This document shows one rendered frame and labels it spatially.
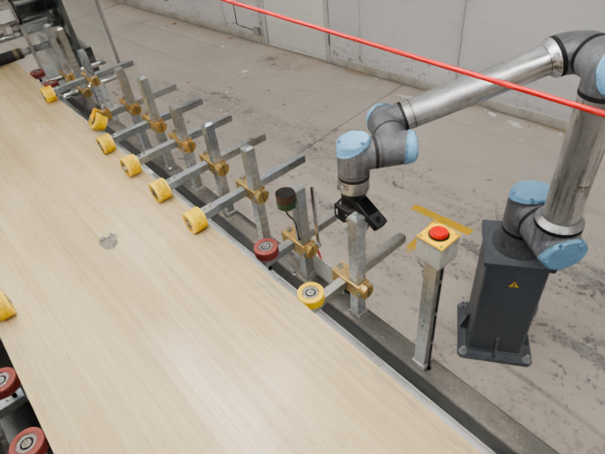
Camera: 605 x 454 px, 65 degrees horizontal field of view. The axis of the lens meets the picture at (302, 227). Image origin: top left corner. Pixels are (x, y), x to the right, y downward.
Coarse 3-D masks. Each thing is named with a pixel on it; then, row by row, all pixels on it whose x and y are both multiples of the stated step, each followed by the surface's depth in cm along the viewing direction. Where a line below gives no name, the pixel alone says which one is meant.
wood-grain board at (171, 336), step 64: (0, 128) 238; (64, 128) 231; (0, 192) 195; (64, 192) 190; (128, 192) 186; (0, 256) 165; (64, 256) 162; (128, 256) 159; (192, 256) 156; (64, 320) 140; (128, 320) 138; (192, 320) 136; (256, 320) 134; (320, 320) 132; (64, 384) 124; (128, 384) 122; (192, 384) 121; (256, 384) 119; (320, 384) 117; (384, 384) 116; (64, 448) 111; (128, 448) 110; (192, 448) 108; (256, 448) 107; (320, 448) 106; (384, 448) 104; (448, 448) 103
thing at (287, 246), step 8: (328, 216) 170; (312, 224) 168; (320, 224) 167; (328, 224) 170; (312, 232) 166; (288, 240) 163; (280, 248) 160; (288, 248) 161; (280, 256) 160; (264, 264) 159
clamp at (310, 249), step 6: (294, 228) 166; (282, 234) 166; (288, 234) 164; (294, 234) 163; (294, 240) 161; (312, 240) 160; (294, 246) 162; (300, 246) 159; (306, 246) 159; (312, 246) 158; (300, 252) 162; (306, 252) 158; (312, 252) 160
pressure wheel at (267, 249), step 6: (264, 240) 157; (270, 240) 157; (258, 246) 156; (264, 246) 154; (270, 246) 155; (276, 246) 154; (258, 252) 153; (264, 252) 153; (270, 252) 153; (276, 252) 154; (258, 258) 154; (264, 258) 153; (270, 258) 154
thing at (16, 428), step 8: (0, 344) 216; (0, 352) 205; (0, 360) 195; (8, 360) 210; (0, 400) 157; (24, 408) 183; (32, 408) 196; (8, 416) 154; (16, 416) 163; (24, 416) 174; (32, 416) 187; (0, 424) 139; (8, 424) 148; (16, 424) 157; (24, 424) 167; (32, 424) 179; (40, 424) 190; (8, 432) 142; (16, 432) 151; (8, 440) 136; (0, 448) 130; (8, 448) 133
